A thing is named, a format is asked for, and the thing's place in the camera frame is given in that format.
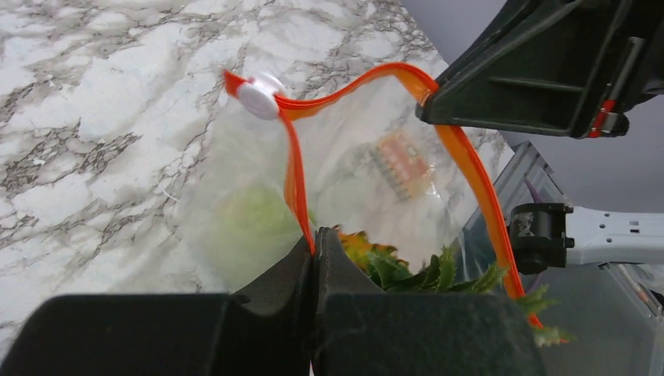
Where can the clear orange-zip bag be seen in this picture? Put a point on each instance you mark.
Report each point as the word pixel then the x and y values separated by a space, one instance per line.
pixel 316 154

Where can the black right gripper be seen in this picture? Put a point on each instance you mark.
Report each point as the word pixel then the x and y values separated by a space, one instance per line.
pixel 555 68

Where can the small orange notebook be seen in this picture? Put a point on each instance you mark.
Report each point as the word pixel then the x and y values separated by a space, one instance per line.
pixel 402 165

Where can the green toy cabbage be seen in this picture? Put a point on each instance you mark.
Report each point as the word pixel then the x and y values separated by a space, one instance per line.
pixel 245 233

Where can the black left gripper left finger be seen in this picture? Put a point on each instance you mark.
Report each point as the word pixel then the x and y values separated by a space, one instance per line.
pixel 257 331

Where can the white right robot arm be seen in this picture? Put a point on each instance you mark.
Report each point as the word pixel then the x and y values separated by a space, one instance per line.
pixel 556 235

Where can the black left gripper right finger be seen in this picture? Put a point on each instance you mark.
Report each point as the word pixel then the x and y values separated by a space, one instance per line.
pixel 361 330

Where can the toy pineapple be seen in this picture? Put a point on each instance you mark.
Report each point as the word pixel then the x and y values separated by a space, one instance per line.
pixel 381 263

